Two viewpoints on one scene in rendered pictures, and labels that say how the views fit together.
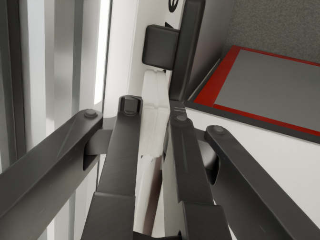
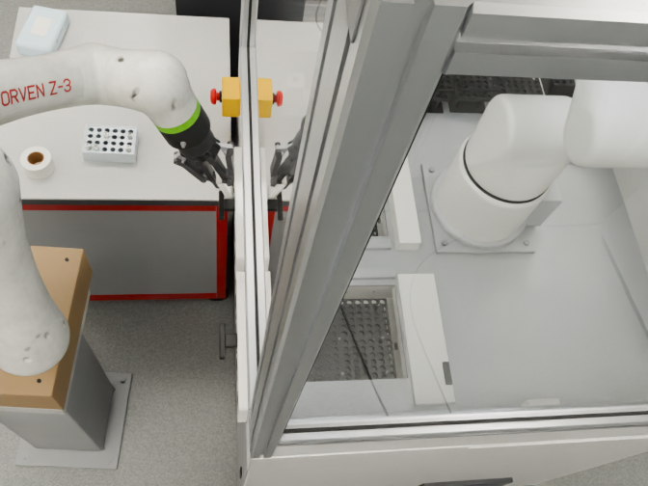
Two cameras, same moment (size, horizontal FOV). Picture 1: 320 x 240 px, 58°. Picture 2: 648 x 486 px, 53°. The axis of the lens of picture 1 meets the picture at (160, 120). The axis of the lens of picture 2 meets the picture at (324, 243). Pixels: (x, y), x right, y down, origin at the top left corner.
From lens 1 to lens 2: 1.26 m
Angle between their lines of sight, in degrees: 4
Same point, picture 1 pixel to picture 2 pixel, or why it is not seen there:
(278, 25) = (188, 330)
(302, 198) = (157, 173)
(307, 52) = (154, 312)
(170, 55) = (225, 202)
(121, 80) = (237, 190)
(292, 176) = (166, 182)
